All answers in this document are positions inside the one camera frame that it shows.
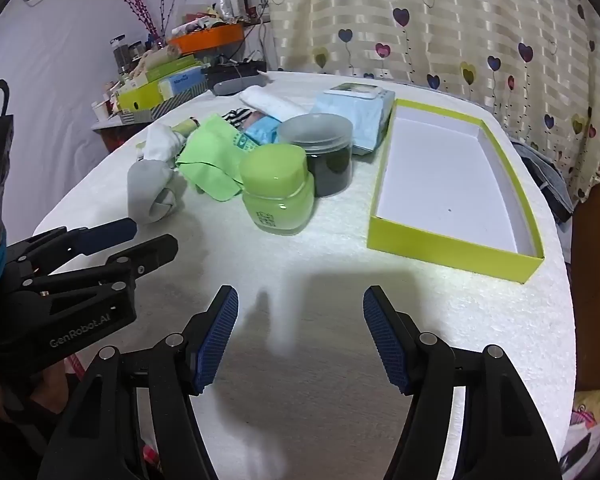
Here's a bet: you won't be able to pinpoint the heart print curtain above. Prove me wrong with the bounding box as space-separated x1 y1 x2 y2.
260 0 600 206

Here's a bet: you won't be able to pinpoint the purple decorative branches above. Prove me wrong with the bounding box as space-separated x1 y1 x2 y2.
110 0 191 41

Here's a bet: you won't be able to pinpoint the grey jeans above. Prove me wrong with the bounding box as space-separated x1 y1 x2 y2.
512 140 576 226

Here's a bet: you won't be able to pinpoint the clear plastic jar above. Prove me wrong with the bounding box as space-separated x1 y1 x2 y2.
278 114 355 198

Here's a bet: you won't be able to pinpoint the white rolled towel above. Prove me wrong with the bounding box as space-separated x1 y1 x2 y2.
239 85 313 122

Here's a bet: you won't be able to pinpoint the light blue wet wipes pack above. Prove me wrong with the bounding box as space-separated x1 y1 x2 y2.
312 81 397 156

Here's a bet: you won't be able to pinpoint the grey black headset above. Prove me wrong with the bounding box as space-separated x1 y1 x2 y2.
207 60 268 97

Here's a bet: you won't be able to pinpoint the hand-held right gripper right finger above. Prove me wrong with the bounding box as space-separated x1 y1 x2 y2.
363 285 563 480

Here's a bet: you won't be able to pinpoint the green lidded flat box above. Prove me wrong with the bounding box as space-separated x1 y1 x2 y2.
130 57 206 88

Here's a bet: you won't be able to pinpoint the glass jar with black lid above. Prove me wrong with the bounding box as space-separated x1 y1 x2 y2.
110 35 131 73

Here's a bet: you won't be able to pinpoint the green cloth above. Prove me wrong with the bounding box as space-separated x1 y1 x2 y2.
175 115 258 203

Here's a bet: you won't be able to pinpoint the grey sock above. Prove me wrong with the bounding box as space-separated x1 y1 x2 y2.
126 159 188 226

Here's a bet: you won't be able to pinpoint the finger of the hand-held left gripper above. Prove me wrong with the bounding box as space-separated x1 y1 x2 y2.
30 235 179 306
7 217 139 281

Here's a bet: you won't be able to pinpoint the orange tray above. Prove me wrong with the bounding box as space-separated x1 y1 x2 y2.
167 24 246 55

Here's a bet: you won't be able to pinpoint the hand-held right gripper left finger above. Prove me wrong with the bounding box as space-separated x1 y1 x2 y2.
37 285 240 480

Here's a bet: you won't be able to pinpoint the lime green box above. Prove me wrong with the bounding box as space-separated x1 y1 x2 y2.
117 80 166 113

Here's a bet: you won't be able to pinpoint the printed bedding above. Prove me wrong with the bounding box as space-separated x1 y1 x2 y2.
567 390 600 480

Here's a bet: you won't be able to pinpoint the black white striped sock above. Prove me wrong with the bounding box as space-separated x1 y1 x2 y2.
222 107 253 128

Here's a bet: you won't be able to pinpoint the yellow-green cardboard box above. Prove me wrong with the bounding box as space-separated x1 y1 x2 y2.
367 99 546 285

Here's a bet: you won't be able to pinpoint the blue sock in bag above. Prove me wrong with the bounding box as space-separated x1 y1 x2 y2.
242 114 283 148

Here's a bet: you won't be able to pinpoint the green glass jar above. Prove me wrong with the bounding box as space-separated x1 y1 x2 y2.
240 144 315 235

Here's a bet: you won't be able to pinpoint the beige rolled cloth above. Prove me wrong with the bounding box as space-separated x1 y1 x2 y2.
130 45 181 81

